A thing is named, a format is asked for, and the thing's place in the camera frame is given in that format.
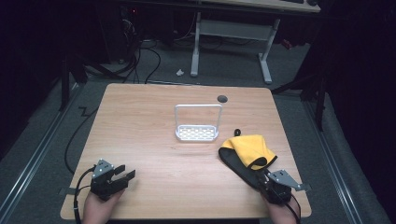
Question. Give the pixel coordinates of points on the black keyboard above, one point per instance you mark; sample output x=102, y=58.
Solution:
x=292, y=1

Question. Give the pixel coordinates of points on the person's right hand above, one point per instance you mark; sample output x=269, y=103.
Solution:
x=281, y=214

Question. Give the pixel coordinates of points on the white crumpled paper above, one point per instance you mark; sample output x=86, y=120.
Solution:
x=180, y=72

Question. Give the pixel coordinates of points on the small red object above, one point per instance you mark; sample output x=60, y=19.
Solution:
x=287, y=44

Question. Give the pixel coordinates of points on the yellow and black cloth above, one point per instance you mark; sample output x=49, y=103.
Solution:
x=247, y=152

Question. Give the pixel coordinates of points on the desk with white legs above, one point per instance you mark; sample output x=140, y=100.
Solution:
x=233, y=29

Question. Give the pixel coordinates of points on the black round table grommet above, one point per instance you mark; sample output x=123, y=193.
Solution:
x=222, y=99

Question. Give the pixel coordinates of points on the metal floor rail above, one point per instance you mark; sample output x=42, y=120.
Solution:
x=333, y=161
x=28, y=168

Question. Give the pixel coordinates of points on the black computer mouse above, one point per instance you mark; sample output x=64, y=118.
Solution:
x=312, y=2

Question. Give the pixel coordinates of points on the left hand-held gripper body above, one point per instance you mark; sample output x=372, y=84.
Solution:
x=102, y=183

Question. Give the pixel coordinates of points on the person's left hand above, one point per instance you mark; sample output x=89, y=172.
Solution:
x=99, y=209

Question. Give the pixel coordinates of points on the black metal stand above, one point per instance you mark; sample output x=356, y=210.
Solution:
x=64, y=81
x=320, y=102

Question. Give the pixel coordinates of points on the white rack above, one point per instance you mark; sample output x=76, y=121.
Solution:
x=196, y=133

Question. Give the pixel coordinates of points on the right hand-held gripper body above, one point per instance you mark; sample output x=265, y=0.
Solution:
x=281, y=186

